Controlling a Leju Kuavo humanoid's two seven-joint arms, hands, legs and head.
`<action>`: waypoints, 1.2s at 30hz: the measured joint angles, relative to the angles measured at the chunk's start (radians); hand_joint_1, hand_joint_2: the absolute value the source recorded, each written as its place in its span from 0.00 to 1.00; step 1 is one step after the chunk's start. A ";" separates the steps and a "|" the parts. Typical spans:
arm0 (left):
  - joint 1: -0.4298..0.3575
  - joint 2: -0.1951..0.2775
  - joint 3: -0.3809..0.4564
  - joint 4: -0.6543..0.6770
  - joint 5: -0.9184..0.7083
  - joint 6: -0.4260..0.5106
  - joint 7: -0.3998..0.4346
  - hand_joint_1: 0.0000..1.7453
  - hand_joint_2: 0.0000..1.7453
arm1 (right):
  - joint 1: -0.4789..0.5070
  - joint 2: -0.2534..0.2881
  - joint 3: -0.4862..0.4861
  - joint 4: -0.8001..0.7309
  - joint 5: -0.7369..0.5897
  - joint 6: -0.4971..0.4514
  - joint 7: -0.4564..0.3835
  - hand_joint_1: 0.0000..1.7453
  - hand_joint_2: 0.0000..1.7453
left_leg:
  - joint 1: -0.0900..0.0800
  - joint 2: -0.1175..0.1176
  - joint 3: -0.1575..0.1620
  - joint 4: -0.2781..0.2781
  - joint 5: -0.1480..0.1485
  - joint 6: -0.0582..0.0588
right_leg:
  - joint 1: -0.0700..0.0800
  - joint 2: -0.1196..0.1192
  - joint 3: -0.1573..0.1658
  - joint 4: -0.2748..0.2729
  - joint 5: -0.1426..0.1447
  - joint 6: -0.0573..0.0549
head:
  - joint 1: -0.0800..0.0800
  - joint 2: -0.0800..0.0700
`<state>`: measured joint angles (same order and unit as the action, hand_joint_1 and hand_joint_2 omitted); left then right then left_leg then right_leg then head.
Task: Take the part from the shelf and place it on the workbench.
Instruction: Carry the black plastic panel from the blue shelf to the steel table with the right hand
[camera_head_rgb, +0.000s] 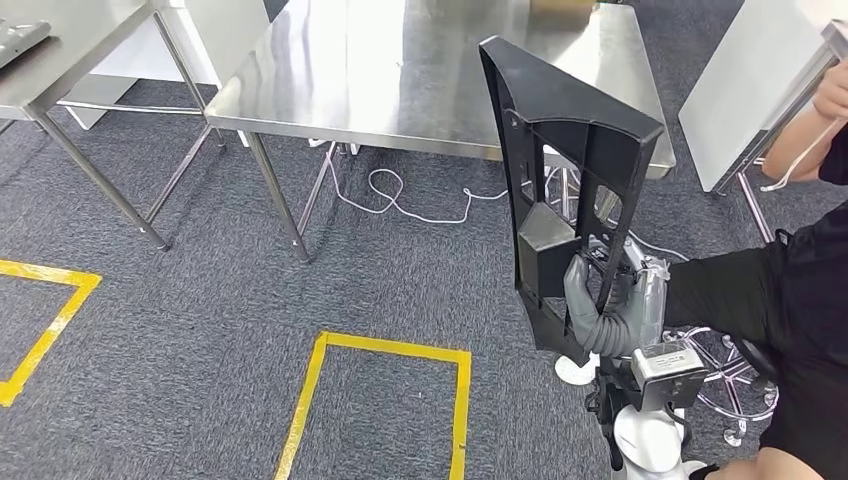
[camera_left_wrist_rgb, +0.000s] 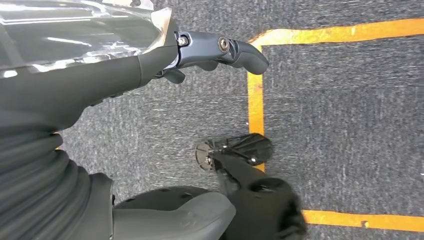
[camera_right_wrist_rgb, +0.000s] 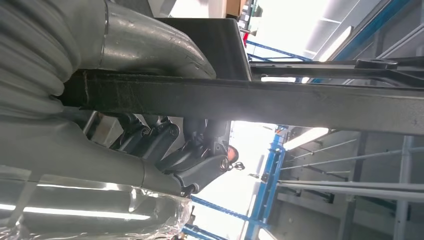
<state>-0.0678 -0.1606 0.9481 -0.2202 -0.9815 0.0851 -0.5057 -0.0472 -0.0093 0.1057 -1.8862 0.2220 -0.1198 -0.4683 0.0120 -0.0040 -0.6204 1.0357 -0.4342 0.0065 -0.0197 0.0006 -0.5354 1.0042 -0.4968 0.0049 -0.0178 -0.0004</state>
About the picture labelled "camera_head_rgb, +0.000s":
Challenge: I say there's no person's right hand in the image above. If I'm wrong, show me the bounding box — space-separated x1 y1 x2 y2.
813 58 848 122

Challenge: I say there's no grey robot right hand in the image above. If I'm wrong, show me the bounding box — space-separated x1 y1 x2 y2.
563 240 670 354

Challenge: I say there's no thin white cord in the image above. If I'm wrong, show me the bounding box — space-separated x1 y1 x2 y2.
759 119 844 194

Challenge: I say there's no black plastic panel part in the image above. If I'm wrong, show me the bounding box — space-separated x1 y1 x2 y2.
478 34 666 368

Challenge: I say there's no stainless steel workbench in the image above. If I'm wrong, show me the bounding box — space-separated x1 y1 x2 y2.
203 0 678 265

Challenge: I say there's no white board panel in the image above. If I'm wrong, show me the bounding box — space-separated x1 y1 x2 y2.
677 0 839 195

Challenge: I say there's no chrome stool with black seat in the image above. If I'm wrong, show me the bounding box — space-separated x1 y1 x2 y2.
662 324 782 449

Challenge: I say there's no person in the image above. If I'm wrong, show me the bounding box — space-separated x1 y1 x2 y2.
555 58 848 480

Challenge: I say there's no yellow floor tape square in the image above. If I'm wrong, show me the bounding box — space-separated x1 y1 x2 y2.
0 258 104 408

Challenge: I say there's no grey keyboard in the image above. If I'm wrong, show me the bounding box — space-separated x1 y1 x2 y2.
0 17 54 70

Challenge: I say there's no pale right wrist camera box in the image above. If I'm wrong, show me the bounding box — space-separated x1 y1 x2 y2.
629 341 710 412

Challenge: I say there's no dark grey camera bracket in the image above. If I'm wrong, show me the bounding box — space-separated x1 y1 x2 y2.
586 374 634 432

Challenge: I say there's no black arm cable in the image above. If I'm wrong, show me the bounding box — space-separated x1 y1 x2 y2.
662 402 695 455

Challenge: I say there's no white floor cable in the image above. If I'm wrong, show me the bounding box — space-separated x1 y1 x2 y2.
323 142 511 227

